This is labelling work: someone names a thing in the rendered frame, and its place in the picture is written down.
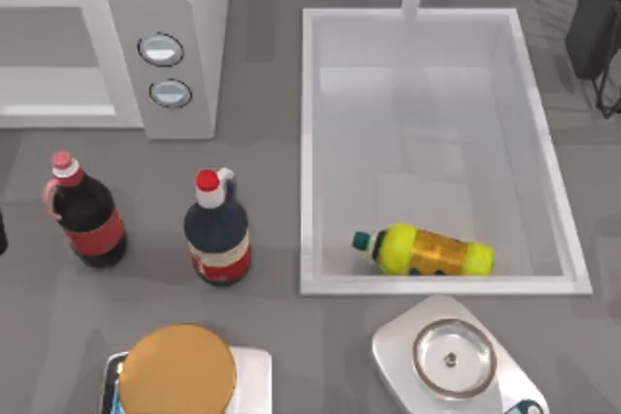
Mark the dark bottle with red cap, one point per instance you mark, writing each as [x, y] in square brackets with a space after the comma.
[218, 234]

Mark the white sink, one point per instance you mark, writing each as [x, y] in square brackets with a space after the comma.
[436, 167]

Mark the yellow bottle with green cap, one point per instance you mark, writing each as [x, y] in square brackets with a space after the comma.
[427, 250]

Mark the round microwave knob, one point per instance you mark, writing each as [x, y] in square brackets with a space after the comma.
[170, 93]
[160, 49]

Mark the white kitchen scale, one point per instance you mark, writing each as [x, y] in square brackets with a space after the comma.
[456, 360]
[252, 380]

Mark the dark bottle with pink cap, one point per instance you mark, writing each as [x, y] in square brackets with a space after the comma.
[89, 220]

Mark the pale microwave oven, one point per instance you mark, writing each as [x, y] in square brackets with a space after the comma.
[160, 7]

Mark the round brown bread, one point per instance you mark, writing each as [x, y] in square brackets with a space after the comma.
[177, 370]

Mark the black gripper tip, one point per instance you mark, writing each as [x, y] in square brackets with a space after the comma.
[2, 234]

